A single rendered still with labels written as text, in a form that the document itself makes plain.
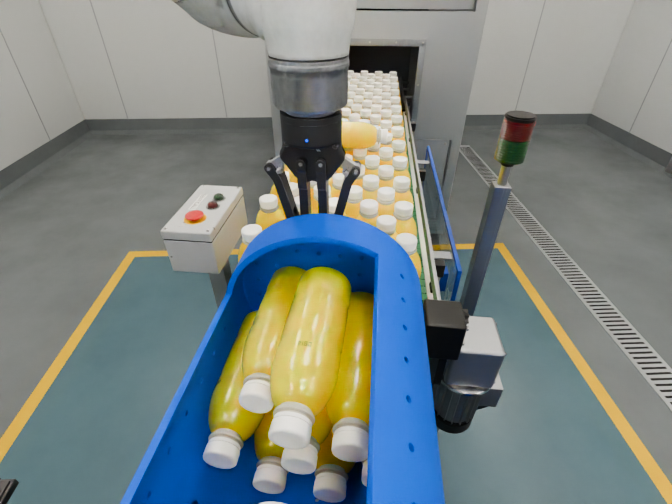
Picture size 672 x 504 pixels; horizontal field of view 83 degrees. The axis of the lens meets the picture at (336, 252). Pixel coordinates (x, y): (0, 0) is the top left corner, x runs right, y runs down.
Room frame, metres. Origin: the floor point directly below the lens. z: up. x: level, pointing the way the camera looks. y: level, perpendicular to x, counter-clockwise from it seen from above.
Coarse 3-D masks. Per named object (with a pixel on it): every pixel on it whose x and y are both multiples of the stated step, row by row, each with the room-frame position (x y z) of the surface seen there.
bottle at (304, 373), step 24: (312, 288) 0.34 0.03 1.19; (336, 288) 0.34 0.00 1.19; (312, 312) 0.30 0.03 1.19; (336, 312) 0.31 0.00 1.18; (288, 336) 0.27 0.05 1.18; (312, 336) 0.27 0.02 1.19; (336, 336) 0.28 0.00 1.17; (288, 360) 0.24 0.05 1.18; (312, 360) 0.24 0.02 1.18; (336, 360) 0.25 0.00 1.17; (288, 384) 0.22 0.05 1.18; (312, 384) 0.22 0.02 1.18; (288, 408) 0.20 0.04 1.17; (312, 408) 0.20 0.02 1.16
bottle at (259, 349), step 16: (288, 272) 0.42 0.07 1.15; (272, 288) 0.39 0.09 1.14; (288, 288) 0.39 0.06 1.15; (272, 304) 0.36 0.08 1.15; (288, 304) 0.36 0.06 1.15; (256, 320) 0.34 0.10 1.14; (272, 320) 0.33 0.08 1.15; (256, 336) 0.30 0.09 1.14; (272, 336) 0.30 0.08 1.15; (256, 352) 0.28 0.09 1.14; (272, 352) 0.28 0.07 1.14; (256, 368) 0.27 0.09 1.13
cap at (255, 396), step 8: (248, 384) 0.25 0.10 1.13; (256, 384) 0.25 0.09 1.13; (264, 384) 0.25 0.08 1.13; (248, 392) 0.24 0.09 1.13; (256, 392) 0.24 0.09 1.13; (264, 392) 0.24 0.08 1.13; (240, 400) 0.24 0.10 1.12; (248, 400) 0.24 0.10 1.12; (256, 400) 0.24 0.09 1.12; (264, 400) 0.24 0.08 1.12; (248, 408) 0.24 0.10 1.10; (256, 408) 0.24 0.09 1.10; (264, 408) 0.24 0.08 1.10
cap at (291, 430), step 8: (280, 416) 0.19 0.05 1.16; (288, 416) 0.19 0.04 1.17; (296, 416) 0.19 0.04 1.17; (304, 416) 0.19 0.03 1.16; (272, 424) 0.19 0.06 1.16; (280, 424) 0.18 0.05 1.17; (288, 424) 0.18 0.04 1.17; (296, 424) 0.18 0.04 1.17; (304, 424) 0.18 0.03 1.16; (272, 432) 0.18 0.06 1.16; (280, 432) 0.18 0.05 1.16; (288, 432) 0.18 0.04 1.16; (296, 432) 0.18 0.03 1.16; (304, 432) 0.18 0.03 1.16; (272, 440) 0.18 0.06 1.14; (280, 440) 0.18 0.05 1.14; (288, 440) 0.18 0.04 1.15; (296, 440) 0.18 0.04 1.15; (304, 440) 0.18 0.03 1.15; (288, 448) 0.18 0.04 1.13; (296, 448) 0.18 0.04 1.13
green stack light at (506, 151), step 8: (504, 144) 0.79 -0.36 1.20; (512, 144) 0.78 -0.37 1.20; (520, 144) 0.78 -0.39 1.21; (528, 144) 0.79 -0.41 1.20; (496, 152) 0.81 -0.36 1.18; (504, 152) 0.79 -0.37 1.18; (512, 152) 0.78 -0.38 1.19; (520, 152) 0.78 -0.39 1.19; (496, 160) 0.80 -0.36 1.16; (504, 160) 0.79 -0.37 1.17; (512, 160) 0.78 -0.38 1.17; (520, 160) 0.78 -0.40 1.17
